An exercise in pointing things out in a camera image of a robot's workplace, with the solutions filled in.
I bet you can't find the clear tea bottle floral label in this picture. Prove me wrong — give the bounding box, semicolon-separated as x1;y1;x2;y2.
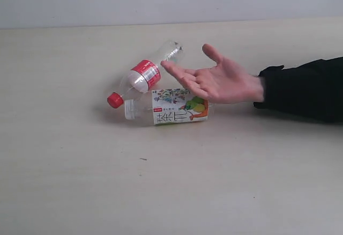
124;88;214;126

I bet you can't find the open bare human hand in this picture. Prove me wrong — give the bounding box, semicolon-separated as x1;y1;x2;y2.
161;44;264;104

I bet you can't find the black sleeved forearm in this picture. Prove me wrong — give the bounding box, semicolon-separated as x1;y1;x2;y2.
253;57;342;123

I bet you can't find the clear red label cola bottle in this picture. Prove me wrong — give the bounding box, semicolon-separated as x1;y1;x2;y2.
107;40;184;108

